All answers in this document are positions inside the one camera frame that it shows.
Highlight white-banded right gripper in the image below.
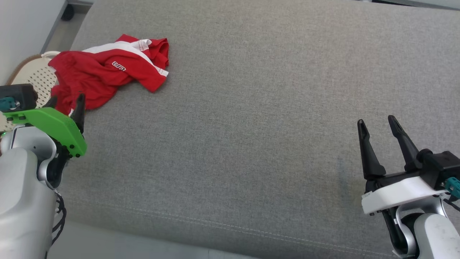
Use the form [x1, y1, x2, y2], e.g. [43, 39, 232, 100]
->
[357, 115, 450, 216]

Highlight red shorts with white stripe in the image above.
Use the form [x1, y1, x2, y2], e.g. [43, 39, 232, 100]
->
[48, 34, 169, 115]

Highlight black left arm cable bundle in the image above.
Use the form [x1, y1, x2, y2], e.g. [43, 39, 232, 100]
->
[46, 190, 67, 254]

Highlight teal-plug right camera cable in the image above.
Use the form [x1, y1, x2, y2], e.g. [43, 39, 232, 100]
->
[445, 177, 460, 198]

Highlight cream perforated laundry basket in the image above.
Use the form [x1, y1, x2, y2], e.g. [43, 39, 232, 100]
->
[0, 51, 62, 133]

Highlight teal-plug camera cable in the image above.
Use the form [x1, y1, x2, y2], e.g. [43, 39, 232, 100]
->
[445, 177, 460, 198]
[0, 96, 20, 113]

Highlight grey fabric sofa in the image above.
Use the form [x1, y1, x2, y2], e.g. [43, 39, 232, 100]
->
[45, 0, 460, 259]

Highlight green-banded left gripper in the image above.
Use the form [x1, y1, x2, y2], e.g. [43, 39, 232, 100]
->
[3, 94, 87, 158]

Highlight teal-plug left camera cable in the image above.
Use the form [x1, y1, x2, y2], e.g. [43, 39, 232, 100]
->
[0, 96, 20, 113]

